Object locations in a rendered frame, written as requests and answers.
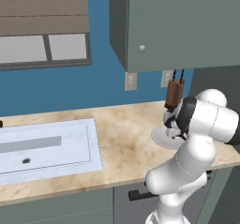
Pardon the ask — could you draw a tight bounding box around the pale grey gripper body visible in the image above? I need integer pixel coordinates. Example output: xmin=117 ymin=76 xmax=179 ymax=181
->
xmin=151 ymin=126 xmax=186 ymax=151

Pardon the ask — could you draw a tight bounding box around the dark grey fridge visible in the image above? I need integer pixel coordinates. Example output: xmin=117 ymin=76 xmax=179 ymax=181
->
xmin=187 ymin=65 xmax=240 ymax=224

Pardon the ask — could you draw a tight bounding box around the grey-green base cabinet door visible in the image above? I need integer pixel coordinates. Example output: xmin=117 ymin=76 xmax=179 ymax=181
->
xmin=0 ymin=187 xmax=114 ymax=224

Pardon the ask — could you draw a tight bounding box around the brown wooden knife block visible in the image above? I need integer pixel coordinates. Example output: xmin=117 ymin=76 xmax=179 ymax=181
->
xmin=164 ymin=79 xmax=186 ymax=111

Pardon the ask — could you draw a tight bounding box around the grey-green cabinet side panel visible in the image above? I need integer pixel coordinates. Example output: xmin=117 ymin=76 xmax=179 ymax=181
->
xmin=196 ymin=166 xmax=234 ymax=224

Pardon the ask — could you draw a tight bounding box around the white sink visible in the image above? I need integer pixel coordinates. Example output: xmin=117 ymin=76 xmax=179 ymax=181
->
xmin=0 ymin=117 xmax=104 ymax=186

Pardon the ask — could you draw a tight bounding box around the window with brown blind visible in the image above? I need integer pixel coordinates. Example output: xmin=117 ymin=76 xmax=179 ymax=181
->
xmin=0 ymin=0 xmax=93 ymax=71

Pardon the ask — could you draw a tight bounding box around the white wall outlet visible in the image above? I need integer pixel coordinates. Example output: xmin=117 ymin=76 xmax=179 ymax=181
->
xmin=124 ymin=71 xmax=139 ymax=92
xmin=160 ymin=69 xmax=174 ymax=89

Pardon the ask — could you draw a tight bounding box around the black dishwasher handle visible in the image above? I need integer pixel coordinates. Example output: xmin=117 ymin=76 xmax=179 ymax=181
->
xmin=127 ymin=187 xmax=160 ymax=202

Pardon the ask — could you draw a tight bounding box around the grey-green wall cabinet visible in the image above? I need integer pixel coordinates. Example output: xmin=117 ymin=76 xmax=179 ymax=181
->
xmin=109 ymin=0 xmax=240 ymax=74

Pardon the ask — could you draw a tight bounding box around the grey-green wall cabinet door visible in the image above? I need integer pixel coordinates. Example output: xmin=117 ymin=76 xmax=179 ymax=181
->
xmin=126 ymin=0 xmax=240 ymax=74

